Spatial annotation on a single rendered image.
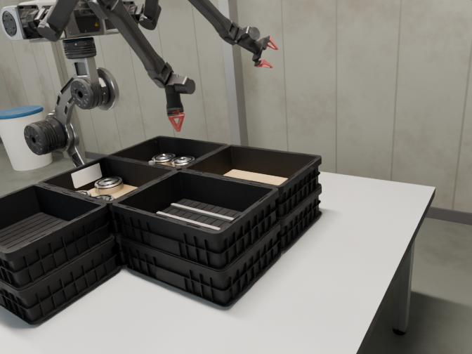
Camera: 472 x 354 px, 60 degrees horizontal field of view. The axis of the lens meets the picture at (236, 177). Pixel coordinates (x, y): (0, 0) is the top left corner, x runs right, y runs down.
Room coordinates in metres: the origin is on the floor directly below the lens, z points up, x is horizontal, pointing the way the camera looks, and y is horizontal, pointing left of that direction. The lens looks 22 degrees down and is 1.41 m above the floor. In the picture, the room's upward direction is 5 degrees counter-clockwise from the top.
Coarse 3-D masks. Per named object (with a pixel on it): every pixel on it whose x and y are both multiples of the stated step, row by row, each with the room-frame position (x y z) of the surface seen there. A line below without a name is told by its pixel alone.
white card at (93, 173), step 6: (90, 168) 1.48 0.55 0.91; (96, 168) 1.50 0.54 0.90; (72, 174) 1.42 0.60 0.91; (78, 174) 1.44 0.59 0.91; (84, 174) 1.46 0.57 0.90; (90, 174) 1.48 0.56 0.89; (96, 174) 1.50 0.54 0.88; (72, 180) 1.42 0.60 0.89; (78, 180) 1.43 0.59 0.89; (84, 180) 1.45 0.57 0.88; (90, 180) 1.47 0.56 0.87; (78, 186) 1.43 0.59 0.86
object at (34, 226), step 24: (24, 192) 1.28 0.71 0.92; (48, 192) 1.25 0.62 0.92; (0, 216) 1.20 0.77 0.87; (24, 216) 1.26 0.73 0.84; (48, 216) 1.26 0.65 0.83; (72, 216) 1.19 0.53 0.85; (0, 240) 1.12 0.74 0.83; (24, 240) 1.10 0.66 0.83; (72, 240) 0.99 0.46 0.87; (96, 240) 1.04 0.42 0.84; (0, 264) 0.90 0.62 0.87; (24, 264) 0.88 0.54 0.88; (48, 264) 0.92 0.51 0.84; (24, 288) 0.86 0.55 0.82
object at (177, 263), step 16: (128, 240) 1.06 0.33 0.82; (272, 240) 1.04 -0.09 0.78; (128, 256) 1.08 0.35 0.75; (144, 256) 1.04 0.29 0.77; (160, 256) 0.98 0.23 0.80; (256, 256) 0.98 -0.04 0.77; (272, 256) 1.04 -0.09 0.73; (144, 272) 1.04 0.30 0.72; (160, 272) 0.99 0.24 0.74; (176, 272) 0.96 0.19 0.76; (192, 272) 0.92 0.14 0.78; (208, 272) 0.87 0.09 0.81; (224, 272) 0.85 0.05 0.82; (240, 272) 0.92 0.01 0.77; (256, 272) 0.98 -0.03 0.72; (176, 288) 0.95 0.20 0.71; (192, 288) 0.92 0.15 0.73; (208, 288) 0.89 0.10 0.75; (224, 288) 0.86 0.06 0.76; (240, 288) 0.90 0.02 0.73; (224, 304) 0.86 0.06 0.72
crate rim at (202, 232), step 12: (228, 180) 1.18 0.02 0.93; (132, 192) 1.15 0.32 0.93; (276, 192) 1.06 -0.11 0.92; (120, 204) 1.07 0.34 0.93; (264, 204) 1.01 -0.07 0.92; (132, 216) 1.03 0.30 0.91; (144, 216) 1.00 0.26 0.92; (156, 216) 0.97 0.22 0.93; (240, 216) 0.93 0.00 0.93; (252, 216) 0.96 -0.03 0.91; (180, 228) 0.92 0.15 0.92; (192, 228) 0.89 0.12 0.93; (204, 228) 0.88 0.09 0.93; (228, 228) 0.88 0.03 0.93; (216, 240) 0.85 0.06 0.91
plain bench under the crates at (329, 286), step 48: (336, 192) 1.50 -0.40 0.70; (384, 192) 1.46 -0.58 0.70; (432, 192) 1.42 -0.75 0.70; (336, 240) 1.14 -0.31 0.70; (384, 240) 1.11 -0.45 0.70; (96, 288) 1.01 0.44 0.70; (144, 288) 0.98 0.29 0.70; (288, 288) 0.92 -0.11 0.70; (336, 288) 0.90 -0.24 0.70; (384, 288) 0.88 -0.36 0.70; (0, 336) 0.84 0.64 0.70; (48, 336) 0.82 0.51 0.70; (96, 336) 0.80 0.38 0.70; (144, 336) 0.79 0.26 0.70; (192, 336) 0.77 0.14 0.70; (240, 336) 0.76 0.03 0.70; (288, 336) 0.74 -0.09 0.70; (336, 336) 0.73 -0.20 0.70
